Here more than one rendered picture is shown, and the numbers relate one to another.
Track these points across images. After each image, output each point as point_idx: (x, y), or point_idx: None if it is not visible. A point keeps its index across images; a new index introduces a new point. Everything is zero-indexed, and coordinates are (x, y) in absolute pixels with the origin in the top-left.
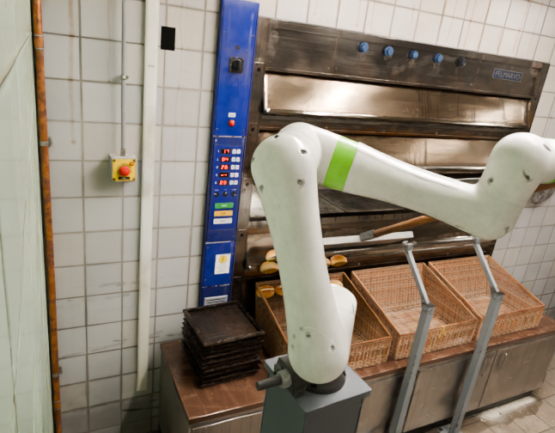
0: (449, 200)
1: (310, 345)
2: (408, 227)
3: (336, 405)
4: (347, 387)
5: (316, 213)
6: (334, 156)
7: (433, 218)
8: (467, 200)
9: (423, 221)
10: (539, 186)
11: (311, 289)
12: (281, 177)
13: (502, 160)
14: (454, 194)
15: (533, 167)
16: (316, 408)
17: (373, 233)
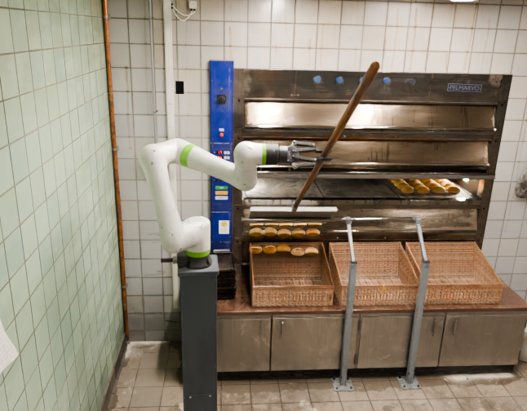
0: (223, 172)
1: (162, 232)
2: (298, 198)
3: (196, 273)
4: (207, 268)
5: (162, 176)
6: (181, 152)
7: (302, 192)
8: (229, 172)
9: (300, 193)
10: (313, 169)
11: (161, 208)
12: (143, 161)
13: (233, 153)
14: (225, 169)
15: (241, 156)
16: (183, 272)
17: (293, 205)
